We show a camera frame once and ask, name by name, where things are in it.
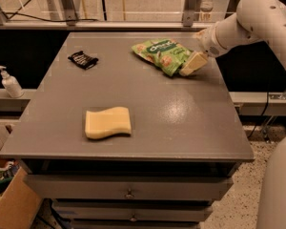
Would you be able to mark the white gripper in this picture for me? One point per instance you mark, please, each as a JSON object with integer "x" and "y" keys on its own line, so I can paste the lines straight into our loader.
{"x": 208, "y": 42}

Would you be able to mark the green rice chip bag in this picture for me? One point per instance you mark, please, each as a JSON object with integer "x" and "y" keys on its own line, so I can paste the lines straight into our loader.
{"x": 166, "y": 54}

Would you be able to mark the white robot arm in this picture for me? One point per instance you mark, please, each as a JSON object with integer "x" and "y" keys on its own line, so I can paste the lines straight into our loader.
{"x": 253, "y": 20}

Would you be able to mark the grey drawer cabinet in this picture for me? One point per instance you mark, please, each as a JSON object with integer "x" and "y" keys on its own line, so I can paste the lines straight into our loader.
{"x": 117, "y": 144}

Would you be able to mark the yellow sponge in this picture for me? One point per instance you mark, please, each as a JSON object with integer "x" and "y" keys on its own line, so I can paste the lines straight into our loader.
{"x": 112, "y": 121}

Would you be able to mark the black snack packet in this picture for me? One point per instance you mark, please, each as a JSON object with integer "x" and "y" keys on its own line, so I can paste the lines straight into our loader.
{"x": 82, "y": 60}

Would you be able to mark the white pump bottle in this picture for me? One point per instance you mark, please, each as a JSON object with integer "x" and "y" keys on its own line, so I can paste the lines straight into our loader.
{"x": 10, "y": 83}

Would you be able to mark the cardboard box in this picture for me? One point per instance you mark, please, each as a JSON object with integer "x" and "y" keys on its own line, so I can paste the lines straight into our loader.
{"x": 19, "y": 204}

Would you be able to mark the metal railing frame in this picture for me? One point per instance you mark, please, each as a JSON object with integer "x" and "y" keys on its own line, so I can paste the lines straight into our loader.
{"x": 114, "y": 15}

